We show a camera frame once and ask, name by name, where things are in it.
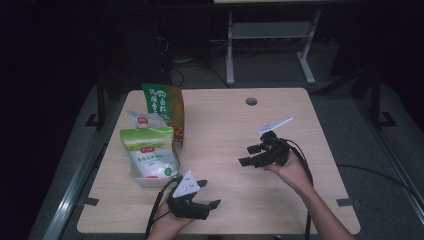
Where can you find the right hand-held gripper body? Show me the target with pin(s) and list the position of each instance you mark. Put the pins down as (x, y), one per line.
(275, 151)

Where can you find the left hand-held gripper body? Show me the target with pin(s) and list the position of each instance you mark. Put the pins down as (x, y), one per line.
(186, 206)

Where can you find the green and white starch bag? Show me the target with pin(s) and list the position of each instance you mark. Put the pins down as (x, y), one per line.
(150, 160)

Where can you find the green braised seasoning packet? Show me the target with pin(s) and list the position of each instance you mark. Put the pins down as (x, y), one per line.
(160, 100)

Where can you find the person's left hand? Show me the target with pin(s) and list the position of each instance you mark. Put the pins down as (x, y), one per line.
(168, 225)

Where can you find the person's right hand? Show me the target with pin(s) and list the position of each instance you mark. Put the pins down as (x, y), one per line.
(293, 173)

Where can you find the black floor stand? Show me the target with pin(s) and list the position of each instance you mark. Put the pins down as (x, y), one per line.
(100, 103)
(376, 100)

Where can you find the metal floor rail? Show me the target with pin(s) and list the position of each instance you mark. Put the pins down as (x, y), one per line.
(71, 186)
(400, 166)

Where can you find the grey metal stand frame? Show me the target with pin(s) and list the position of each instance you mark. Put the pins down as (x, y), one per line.
(270, 30)

